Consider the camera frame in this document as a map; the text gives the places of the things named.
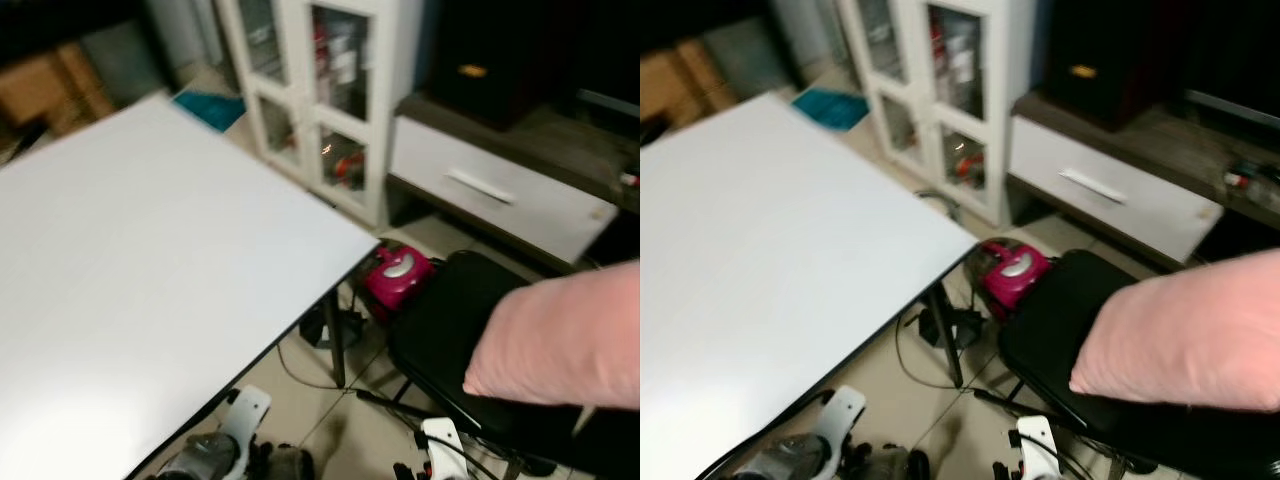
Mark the white drawer TV stand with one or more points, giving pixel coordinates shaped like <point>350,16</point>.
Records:
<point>520,190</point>
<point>1130,185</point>

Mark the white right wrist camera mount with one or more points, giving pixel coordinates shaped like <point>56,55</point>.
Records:
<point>442,445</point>
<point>1036,442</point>

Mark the black padded chair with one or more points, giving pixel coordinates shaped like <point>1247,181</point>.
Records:
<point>1050,320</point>
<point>440,320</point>

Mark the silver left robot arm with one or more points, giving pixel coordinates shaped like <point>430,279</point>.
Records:
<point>790,460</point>
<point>205,458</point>

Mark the pink vacuum cleaner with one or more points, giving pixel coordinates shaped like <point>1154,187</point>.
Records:
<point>1015,272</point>
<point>398,275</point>

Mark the white glass-door cabinet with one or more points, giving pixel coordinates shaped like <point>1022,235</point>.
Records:
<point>385,90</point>
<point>1005,90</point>

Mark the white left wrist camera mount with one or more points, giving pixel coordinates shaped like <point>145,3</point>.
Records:
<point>247,410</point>
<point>842,410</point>

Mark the black table leg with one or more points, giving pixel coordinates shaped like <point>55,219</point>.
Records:
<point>948,335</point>
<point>336,340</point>

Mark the brown cardboard box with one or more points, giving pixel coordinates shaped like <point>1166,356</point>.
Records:
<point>680,85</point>
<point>40,90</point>

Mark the pink pillow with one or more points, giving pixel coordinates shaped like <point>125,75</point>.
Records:
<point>1190,340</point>
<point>565,340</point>

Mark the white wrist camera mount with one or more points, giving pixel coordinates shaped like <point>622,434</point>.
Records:
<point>842,410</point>
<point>1036,442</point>
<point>442,445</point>
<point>247,410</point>

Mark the teal box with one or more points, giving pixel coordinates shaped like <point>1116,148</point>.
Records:
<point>832,106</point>
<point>212,108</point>

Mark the black power adapter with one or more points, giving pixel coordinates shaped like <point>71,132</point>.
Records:
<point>322,328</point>
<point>942,325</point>

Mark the black speaker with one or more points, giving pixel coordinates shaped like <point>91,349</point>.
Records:
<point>490,60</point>
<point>1105,60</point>

